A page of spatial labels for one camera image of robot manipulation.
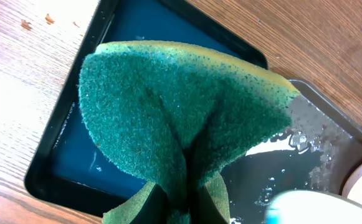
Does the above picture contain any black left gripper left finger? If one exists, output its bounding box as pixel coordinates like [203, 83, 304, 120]
[130, 184, 169, 224]

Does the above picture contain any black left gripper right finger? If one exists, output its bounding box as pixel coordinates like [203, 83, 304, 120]
[196, 187, 227, 224]

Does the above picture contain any white plate with blue stain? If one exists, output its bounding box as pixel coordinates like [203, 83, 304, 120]
[264, 190, 362, 224]

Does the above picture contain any green yellow scrub sponge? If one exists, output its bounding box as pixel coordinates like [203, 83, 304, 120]
[79, 40, 300, 223]

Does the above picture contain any black water tray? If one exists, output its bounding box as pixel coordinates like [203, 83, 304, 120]
[24, 0, 268, 217]

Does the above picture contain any grey metal serving tray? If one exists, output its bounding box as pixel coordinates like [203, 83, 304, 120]
[221, 79, 362, 223]

